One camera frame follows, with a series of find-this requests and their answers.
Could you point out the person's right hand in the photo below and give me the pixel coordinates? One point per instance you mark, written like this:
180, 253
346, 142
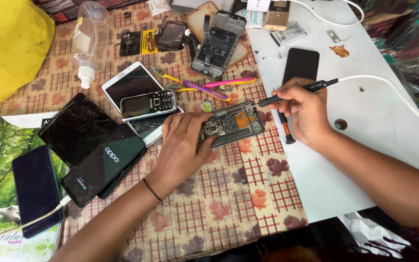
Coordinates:
309, 116

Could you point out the person's left hand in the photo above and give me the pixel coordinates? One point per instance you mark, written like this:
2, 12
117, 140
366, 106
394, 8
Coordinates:
176, 153

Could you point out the black soldering iron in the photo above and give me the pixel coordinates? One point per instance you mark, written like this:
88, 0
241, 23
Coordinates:
315, 86

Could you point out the phone with circuit board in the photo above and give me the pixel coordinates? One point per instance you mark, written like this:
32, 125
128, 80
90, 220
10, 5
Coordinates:
236, 123

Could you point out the orange and black screwdriver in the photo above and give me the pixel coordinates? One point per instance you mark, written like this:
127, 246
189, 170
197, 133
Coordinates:
286, 129

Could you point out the black wrist band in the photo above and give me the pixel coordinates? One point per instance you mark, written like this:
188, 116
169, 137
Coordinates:
152, 189

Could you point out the plain black smartphone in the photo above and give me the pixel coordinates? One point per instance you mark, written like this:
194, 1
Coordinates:
301, 63

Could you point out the small teal phone part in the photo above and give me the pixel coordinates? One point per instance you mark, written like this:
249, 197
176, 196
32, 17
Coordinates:
206, 106

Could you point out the grey keypad phone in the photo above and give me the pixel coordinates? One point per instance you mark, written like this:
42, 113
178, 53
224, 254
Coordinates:
147, 104

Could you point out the floral checked tablecloth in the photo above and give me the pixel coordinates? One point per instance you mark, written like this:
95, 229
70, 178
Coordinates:
213, 203

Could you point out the purple and yellow toothbrush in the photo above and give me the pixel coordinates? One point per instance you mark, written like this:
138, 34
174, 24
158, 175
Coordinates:
206, 91

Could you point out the orange torn scrap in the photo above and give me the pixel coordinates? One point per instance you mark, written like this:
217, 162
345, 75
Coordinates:
339, 51

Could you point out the black smartphone with lit screen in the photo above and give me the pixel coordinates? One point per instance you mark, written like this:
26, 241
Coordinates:
104, 163

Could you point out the white tablet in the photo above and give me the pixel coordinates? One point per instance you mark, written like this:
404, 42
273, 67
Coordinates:
129, 82

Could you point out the grey phone battery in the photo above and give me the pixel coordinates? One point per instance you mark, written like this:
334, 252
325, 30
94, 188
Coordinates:
288, 34

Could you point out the pink and yellow toothbrush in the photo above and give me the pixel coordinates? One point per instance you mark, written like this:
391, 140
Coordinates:
231, 82

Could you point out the cracked black tablet screen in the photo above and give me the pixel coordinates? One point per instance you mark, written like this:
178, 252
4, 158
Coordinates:
76, 127

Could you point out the gold keypad phone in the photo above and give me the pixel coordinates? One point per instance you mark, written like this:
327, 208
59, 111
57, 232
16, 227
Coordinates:
277, 14

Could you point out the white printed packet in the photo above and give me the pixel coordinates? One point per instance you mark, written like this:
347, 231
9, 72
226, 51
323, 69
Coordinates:
252, 20

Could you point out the opened phone with black battery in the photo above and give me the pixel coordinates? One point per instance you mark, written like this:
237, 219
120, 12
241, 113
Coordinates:
220, 43

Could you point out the black and yellow parts card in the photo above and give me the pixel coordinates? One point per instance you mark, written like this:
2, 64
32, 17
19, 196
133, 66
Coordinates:
136, 43

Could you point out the small black phone screen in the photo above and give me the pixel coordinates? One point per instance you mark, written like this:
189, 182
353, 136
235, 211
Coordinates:
171, 35

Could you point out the heap of clear plastic packets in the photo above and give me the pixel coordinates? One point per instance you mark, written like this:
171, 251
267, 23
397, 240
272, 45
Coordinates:
413, 54

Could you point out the person's patterned clothing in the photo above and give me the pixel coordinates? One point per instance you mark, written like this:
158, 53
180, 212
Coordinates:
340, 240

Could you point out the clear spray bottle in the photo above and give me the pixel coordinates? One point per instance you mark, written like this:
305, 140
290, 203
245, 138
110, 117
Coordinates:
91, 40

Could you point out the dark blue smartphone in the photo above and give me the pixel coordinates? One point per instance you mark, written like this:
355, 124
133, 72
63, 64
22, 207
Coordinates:
36, 189

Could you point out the white paper slip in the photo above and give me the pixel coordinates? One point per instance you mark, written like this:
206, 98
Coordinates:
158, 6

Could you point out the dark flat device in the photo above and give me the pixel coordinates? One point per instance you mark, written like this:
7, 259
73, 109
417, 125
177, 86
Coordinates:
195, 3

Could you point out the yellow bag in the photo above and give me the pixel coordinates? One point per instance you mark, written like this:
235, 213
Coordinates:
9, 47

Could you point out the small metal bracket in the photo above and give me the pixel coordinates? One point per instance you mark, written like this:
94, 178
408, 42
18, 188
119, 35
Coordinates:
333, 35

